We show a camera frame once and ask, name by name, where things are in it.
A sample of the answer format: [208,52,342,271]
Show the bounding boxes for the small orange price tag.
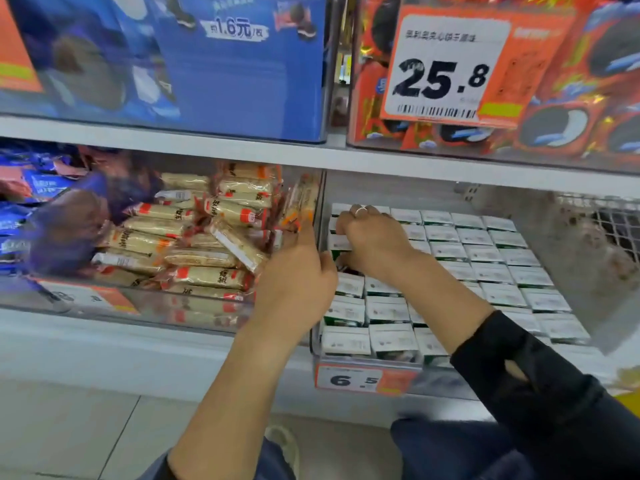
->
[315,359,421,399]

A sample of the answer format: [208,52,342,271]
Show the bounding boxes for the pile of blue snack packets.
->
[0,143,113,278]

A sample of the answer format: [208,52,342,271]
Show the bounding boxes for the yellow orange price sign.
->
[0,0,46,94]

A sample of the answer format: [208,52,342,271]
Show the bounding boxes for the person's right hand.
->
[335,205,416,286]

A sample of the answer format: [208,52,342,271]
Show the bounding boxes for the person's left hand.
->
[245,223,339,346]

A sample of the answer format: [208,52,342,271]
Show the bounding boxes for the rows of white juice cartons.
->
[320,203,601,371]

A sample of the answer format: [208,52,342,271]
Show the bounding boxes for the blue cardboard display box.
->
[0,0,333,145]

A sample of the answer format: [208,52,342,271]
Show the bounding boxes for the clear plastic display bin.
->
[0,139,326,336]
[310,173,640,401]

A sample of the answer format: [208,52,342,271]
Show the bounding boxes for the stack of red cookie packets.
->
[350,0,640,162]

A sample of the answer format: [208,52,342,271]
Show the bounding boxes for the faded orange price tag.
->
[35,277,141,316]

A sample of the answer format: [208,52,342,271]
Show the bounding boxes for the pile of yellow wafer bars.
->
[90,163,323,298]

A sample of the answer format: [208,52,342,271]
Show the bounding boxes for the large white orange price tag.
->
[382,0,576,131]

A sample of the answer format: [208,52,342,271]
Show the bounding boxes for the white wire mesh divider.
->
[555,189,640,266]

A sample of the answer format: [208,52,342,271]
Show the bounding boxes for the person's blue jeans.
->
[140,415,561,480]

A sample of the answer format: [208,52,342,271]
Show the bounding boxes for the person's left forearm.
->
[165,329,323,480]

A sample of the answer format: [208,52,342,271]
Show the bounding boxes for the person's left white shoe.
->
[264,425,301,480]

